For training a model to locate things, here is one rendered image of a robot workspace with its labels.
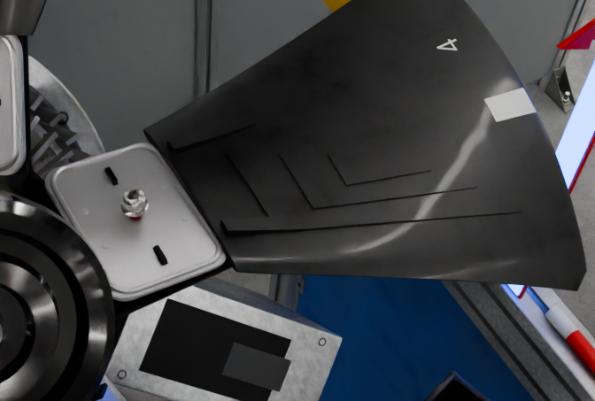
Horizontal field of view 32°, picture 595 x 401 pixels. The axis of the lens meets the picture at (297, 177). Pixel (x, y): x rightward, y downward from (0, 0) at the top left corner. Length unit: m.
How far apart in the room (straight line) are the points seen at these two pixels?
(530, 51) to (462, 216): 1.62
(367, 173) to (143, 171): 0.12
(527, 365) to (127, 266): 0.52
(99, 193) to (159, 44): 1.01
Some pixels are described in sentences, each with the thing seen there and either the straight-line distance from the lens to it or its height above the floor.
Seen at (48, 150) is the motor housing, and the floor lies 1.14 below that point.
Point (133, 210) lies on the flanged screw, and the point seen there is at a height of 1.20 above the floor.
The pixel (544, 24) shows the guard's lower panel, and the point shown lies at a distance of 2.16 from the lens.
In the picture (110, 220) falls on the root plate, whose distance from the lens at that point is 0.53.
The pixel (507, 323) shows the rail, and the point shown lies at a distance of 0.96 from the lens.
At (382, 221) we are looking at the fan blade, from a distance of 0.56.
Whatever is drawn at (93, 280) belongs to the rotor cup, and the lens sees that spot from 0.47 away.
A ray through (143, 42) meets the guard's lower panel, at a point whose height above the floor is 0.55.
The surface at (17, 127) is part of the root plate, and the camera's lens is 0.48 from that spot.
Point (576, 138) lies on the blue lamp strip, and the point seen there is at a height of 1.07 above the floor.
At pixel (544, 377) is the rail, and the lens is 0.95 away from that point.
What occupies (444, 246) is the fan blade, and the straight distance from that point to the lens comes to 0.58.
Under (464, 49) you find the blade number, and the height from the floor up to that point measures 1.18.
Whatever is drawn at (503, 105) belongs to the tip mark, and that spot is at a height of 1.16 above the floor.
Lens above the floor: 1.62
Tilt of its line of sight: 51 degrees down
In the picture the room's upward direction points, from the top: 7 degrees clockwise
